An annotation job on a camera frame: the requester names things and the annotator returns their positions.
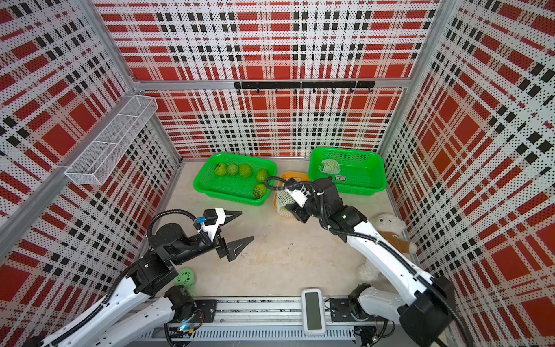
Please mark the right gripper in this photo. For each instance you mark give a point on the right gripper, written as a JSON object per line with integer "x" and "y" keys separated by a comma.
{"x": 298, "y": 212}

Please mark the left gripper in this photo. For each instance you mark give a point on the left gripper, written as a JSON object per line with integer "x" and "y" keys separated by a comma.
{"x": 227, "y": 249}

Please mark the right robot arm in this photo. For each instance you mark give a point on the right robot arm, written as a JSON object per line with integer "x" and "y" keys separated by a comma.
{"x": 424, "y": 306}

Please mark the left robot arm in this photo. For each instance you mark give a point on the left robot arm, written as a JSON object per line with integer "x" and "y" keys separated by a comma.
{"x": 104, "y": 324}

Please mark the green basket with apples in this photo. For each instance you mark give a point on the green basket with apples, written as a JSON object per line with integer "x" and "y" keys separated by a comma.
{"x": 232, "y": 187}

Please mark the yellow tray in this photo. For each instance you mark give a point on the yellow tray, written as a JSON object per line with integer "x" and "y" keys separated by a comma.
{"x": 298, "y": 176}

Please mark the empty green basket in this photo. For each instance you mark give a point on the empty green basket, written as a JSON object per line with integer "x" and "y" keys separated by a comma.
{"x": 362, "y": 172}

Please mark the plush toy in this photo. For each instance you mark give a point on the plush toy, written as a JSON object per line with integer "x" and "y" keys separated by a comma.
{"x": 392, "y": 229}

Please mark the white timer device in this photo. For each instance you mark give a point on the white timer device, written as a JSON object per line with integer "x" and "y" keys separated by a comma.
{"x": 313, "y": 312}

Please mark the black hook rail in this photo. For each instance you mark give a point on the black hook rail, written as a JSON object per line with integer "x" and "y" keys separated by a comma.
{"x": 310, "y": 85}

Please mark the clear wall shelf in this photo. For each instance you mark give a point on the clear wall shelf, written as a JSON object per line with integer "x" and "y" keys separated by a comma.
{"x": 97, "y": 162}

